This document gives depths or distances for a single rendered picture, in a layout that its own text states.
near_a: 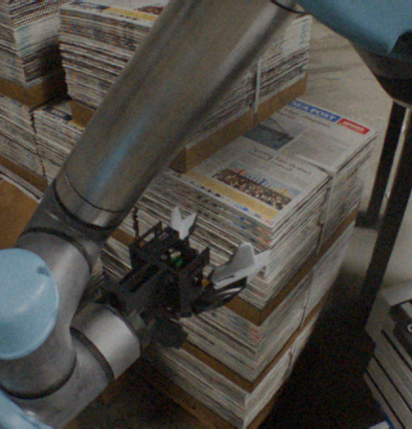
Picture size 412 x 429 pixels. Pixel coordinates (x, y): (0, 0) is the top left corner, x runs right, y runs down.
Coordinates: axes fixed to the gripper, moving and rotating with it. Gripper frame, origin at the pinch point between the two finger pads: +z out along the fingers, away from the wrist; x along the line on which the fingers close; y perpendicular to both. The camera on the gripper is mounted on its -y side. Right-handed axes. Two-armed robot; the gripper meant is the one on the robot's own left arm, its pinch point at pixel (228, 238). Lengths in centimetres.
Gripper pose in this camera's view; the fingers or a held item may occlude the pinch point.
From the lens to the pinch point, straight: 64.6
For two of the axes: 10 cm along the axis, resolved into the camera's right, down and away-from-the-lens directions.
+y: 0.0, -7.6, -6.5
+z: 6.1, -5.1, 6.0
